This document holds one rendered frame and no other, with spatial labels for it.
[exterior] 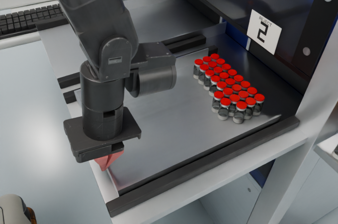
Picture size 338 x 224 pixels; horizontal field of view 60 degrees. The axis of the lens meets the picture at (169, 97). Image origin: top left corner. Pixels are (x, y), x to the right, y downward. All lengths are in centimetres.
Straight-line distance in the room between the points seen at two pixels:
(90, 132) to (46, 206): 118
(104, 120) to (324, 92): 38
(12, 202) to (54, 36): 69
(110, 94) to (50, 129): 151
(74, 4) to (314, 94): 44
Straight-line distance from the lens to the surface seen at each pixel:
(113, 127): 42
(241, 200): 102
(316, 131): 62
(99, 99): 38
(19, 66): 243
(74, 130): 45
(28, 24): 112
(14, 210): 131
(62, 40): 89
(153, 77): 39
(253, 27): 66
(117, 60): 33
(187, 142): 57
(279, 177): 78
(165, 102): 64
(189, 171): 52
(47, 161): 173
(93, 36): 31
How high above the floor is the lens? 134
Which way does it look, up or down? 44 degrees down
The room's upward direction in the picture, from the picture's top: straight up
